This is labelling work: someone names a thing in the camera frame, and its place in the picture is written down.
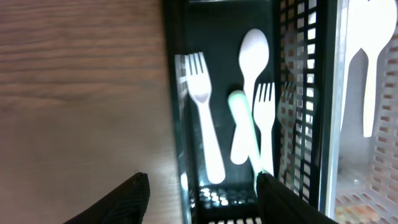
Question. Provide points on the white spoon group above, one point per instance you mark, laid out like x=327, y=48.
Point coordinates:
x=253, y=59

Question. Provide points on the white spoon crossed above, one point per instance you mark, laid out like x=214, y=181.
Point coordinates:
x=370, y=26

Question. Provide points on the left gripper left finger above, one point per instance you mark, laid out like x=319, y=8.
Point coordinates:
x=127, y=203

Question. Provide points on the white fork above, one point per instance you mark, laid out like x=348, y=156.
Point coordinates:
x=264, y=116
x=200, y=88

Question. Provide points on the clear plastic basket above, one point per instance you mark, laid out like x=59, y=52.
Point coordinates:
x=362, y=183

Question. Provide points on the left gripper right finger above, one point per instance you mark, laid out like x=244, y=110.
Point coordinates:
x=278, y=204

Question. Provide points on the black plastic basket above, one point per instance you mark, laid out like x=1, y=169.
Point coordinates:
x=301, y=36

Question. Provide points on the mint green fork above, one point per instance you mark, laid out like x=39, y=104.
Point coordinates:
x=245, y=139

